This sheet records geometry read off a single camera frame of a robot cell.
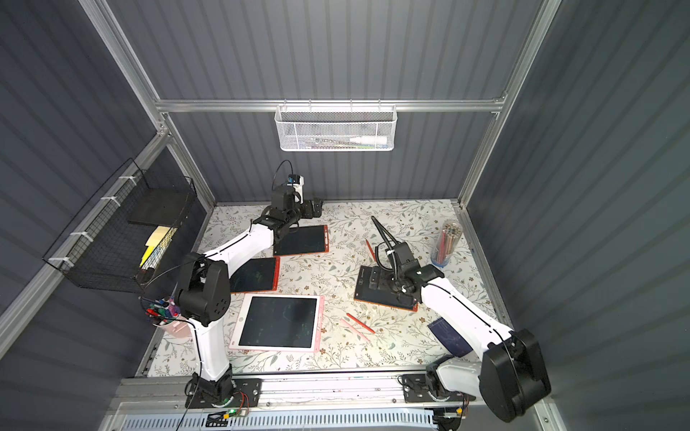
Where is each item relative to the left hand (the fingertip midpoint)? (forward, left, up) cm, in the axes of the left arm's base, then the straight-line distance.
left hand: (315, 199), depth 93 cm
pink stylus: (-39, -14, -22) cm, 47 cm away
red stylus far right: (-7, -21, -21) cm, 31 cm away
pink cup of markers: (-37, +41, -10) cm, 56 cm away
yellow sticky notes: (-27, +36, +12) cm, 46 cm away
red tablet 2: (-31, -19, -5) cm, 37 cm away
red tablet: (-18, +22, -21) cm, 35 cm away
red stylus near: (-35, -15, -22) cm, 44 cm away
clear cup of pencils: (-13, -45, -3) cm, 47 cm away
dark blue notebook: (-40, -42, -20) cm, 62 cm away
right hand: (-26, -23, -11) cm, 37 cm away
